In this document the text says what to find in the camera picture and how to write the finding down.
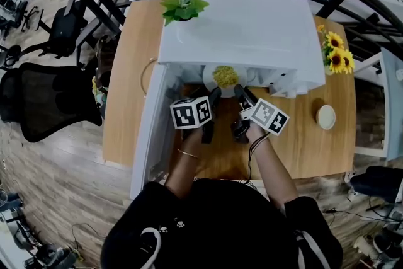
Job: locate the person's right forearm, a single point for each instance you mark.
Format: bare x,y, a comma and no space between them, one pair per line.
274,167

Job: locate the black mesh office chair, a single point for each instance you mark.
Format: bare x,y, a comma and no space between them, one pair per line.
47,100

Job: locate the wooden table with white legs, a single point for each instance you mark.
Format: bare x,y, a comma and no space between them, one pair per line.
299,148

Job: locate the white plate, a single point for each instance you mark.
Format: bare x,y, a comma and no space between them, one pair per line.
208,78

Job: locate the green potted plant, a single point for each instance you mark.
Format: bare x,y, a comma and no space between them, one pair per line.
184,8

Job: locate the sunflower bouquet in vase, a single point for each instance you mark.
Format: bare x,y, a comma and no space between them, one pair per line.
338,56

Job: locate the brown bag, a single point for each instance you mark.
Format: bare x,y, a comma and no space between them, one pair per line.
102,60

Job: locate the colourful plush toy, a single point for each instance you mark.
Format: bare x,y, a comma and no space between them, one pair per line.
100,93

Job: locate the person's black top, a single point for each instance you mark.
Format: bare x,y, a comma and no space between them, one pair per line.
220,230

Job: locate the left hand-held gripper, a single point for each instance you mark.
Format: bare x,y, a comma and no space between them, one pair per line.
189,113

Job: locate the white side table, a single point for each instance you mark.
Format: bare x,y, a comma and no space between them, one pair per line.
395,104

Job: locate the white bowl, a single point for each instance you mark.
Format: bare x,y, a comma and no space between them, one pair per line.
326,116

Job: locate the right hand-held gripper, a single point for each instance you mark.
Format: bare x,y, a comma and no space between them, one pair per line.
269,116

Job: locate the white microwave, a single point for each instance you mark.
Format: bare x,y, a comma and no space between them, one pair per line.
245,31

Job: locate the person's left forearm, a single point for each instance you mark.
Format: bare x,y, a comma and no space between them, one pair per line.
184,167

